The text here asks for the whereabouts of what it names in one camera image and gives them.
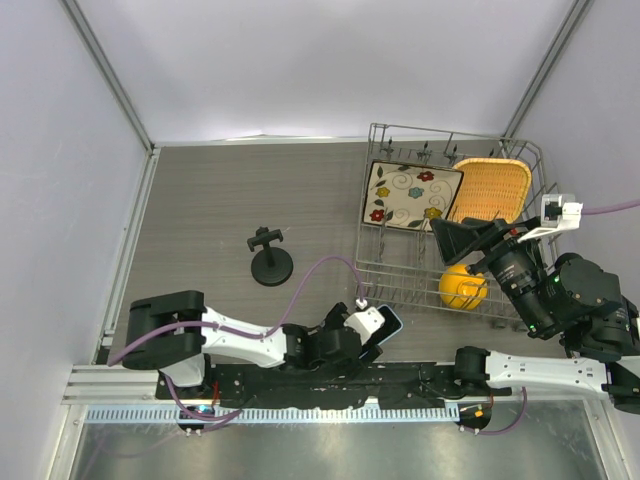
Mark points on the grey wire dish rack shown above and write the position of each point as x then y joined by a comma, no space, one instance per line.
403,268

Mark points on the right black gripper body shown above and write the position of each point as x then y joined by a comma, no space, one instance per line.
505,257

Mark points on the yellow bowl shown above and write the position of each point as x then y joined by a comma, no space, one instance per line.
460,290

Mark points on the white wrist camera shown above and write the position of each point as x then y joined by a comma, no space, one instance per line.
366,321
559,213

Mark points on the white slotted cable duct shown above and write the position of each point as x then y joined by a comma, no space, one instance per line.
370,413

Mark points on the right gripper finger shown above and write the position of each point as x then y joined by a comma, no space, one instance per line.
454,241
483,226

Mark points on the aluminium frame post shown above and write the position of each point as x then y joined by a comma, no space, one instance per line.
570,24
93,46

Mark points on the orange woven basket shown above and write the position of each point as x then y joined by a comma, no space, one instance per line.
491,188

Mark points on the blue-cased smartphone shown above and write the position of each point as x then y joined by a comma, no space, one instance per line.
392,326

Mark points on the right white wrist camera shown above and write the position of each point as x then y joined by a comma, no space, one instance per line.
559,213

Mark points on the black phone stand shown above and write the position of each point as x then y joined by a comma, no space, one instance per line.
271,266

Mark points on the floral square plate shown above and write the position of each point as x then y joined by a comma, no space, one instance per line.
408,196

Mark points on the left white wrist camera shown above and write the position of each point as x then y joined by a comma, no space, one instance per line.
366,321

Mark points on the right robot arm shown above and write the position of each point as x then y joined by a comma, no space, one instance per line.
577,302

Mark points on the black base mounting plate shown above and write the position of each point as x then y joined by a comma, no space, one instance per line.
395,385

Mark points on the left aluminium frame post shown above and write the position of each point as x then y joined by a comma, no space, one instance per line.
93,46

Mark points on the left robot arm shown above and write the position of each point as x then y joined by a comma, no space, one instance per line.
173,334

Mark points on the right aluminium frame post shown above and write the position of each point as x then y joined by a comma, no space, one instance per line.
570,24

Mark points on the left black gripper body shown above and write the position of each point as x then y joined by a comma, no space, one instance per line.
335,318

